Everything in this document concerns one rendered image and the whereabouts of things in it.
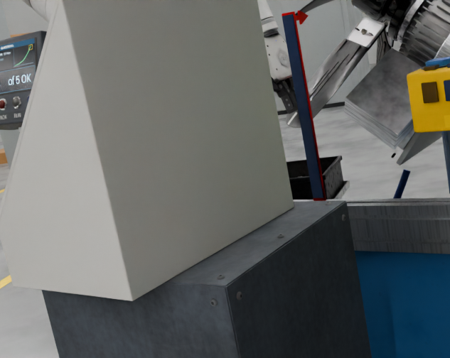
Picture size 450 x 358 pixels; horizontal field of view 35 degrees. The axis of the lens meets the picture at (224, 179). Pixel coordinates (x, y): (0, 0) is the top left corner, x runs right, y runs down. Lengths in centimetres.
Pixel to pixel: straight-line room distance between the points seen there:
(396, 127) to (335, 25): 724
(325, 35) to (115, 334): 791
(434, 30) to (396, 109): 18
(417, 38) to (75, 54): 92
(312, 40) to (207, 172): 789
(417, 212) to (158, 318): 51
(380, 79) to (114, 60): 82
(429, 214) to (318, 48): 759
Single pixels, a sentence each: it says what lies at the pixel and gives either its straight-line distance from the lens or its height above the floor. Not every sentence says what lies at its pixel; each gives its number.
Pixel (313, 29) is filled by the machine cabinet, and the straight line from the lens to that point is 871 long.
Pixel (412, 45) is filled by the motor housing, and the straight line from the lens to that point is 152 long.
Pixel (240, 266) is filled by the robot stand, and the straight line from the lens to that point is 81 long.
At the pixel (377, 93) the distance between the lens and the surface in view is 147.
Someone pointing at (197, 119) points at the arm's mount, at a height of 109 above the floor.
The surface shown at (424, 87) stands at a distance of 108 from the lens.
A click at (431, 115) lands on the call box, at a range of 110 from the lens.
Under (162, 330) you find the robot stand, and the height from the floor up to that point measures 87.
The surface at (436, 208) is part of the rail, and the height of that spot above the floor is 86.
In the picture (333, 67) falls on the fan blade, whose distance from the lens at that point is 160.
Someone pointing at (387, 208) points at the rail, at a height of 86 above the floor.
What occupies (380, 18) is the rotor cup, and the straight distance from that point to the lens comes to 161.
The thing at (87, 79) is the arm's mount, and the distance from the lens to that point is 73.
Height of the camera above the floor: 119
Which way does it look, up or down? 12 degrees down
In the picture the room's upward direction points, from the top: 11 degrees counter-clockwise
